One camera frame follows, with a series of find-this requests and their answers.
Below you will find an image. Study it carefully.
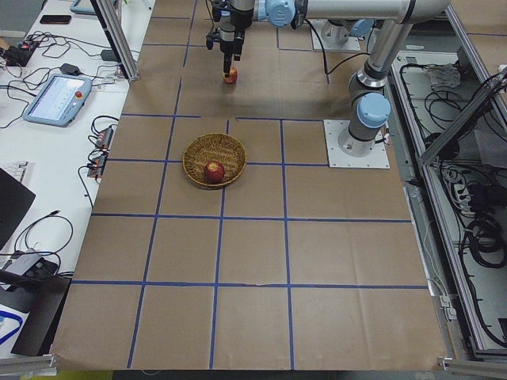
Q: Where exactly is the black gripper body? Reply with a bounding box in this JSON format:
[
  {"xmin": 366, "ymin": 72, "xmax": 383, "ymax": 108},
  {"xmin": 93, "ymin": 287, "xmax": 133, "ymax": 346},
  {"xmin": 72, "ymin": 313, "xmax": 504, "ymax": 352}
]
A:
[{"xmin": 206, "ymin": 27, "xmax": 245, "ymax": 59}]

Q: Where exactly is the yellow red apple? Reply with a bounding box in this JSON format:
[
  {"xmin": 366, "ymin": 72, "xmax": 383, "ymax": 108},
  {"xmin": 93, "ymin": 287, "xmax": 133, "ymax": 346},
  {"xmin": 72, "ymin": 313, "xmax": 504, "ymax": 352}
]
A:
[{"xmin": 223, "ymin": 66, "xmax": 238, "ymax": 85}]

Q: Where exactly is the black laptop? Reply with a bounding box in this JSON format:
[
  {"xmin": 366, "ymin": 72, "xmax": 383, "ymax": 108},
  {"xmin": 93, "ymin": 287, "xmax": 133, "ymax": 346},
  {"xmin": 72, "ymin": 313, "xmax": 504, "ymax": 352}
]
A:
[{"xmin": 0, "ymin": 169, "xmax": 36, "ymax": 249}]

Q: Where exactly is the blue teach pendant tablet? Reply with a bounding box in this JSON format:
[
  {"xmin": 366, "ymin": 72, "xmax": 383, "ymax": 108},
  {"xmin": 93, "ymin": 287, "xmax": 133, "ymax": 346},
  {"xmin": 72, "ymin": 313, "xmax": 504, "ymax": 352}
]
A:
[{"xmin": 22, "ymin": 74, "xmax": 92, "ymax": 127}]

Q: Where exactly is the black smartphone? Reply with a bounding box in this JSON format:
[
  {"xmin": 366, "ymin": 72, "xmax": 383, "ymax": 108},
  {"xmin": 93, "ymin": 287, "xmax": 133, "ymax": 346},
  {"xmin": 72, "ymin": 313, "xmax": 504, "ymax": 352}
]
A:
[{"xmin": 40, "ymin": 14, "xmax": 72, "ymax": 25}]

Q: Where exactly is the aluminium frame post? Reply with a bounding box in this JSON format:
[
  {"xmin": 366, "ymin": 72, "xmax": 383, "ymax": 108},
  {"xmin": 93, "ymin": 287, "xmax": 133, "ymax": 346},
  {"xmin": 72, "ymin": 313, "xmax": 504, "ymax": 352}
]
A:
[{"xmin": 90, "ymin": 0, "xmax": 139, "ymax": 82}]

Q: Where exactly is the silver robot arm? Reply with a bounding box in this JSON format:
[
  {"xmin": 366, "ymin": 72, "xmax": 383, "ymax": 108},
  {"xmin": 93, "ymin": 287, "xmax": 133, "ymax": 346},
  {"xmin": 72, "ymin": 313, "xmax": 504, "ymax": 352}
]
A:
[
  {"xmin": 206, "ymin": 1, "xmax": 449, "ymax": 87},
  {"xmin": 338, "ymin": 20, "xmax": 413, "ymax": 158}
]

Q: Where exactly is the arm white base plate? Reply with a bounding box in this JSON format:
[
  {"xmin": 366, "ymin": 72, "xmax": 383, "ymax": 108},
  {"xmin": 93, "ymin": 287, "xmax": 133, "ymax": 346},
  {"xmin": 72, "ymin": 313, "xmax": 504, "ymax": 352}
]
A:
[
  {"xmin": 311, "ymin": 20, "xmax": 360, "ymax": 52},
  {"xmin": 323, "ymin": 120, "xmax": 390, "ymax": 169}
]

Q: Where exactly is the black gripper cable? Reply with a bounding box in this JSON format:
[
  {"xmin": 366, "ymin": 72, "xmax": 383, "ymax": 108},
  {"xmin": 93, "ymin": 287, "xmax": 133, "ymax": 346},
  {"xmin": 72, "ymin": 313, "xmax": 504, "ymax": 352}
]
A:
[{"xmin": 304, "ymin": 19, "xmax": 372, "ymax": 75}]

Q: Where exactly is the woven wicker basket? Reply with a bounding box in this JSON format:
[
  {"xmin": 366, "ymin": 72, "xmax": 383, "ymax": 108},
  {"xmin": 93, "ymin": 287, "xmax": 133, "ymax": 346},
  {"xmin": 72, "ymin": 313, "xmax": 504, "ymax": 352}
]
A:
[{"xmin": 182, "ymin": 133, "xmax": 246, "ymax": 189}]

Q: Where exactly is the dark red apple in basket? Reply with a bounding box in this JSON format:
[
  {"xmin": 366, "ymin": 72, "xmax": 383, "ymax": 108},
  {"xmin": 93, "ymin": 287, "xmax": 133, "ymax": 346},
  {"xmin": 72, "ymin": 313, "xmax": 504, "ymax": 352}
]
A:
[{"xmin": 204, "ymin": 161, "xmax": 225, "ymax": 184}]

